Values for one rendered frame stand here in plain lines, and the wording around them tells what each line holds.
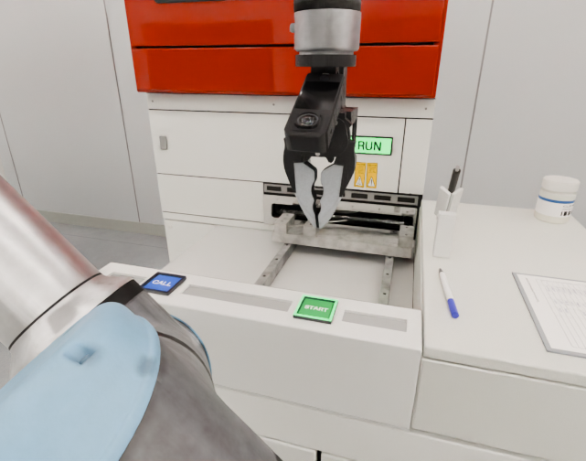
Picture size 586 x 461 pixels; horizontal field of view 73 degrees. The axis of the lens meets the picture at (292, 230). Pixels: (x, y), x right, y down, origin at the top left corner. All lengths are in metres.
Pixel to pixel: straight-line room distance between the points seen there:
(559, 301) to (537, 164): 2.01
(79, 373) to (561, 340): 0.56
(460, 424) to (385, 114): 0.73
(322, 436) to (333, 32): 0.56
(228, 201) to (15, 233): 0.94
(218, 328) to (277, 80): 0.67
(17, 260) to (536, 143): 2.56
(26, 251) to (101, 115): 3.09
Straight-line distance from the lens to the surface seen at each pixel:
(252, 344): 0.61
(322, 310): 0.59
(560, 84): 2.65
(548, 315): 0.68
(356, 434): 0.67
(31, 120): 3.91
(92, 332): 0.21
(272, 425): 0.71
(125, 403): 0.20
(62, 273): 0.35
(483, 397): 0.60
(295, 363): 0.60
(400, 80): 1.01
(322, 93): 0.45
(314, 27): 0.47
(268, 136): 1.14
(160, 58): 1.21
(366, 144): 1.08
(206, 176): 1.26
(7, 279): 0.35
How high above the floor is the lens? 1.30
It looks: 23 degrees down
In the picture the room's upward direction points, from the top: straight up
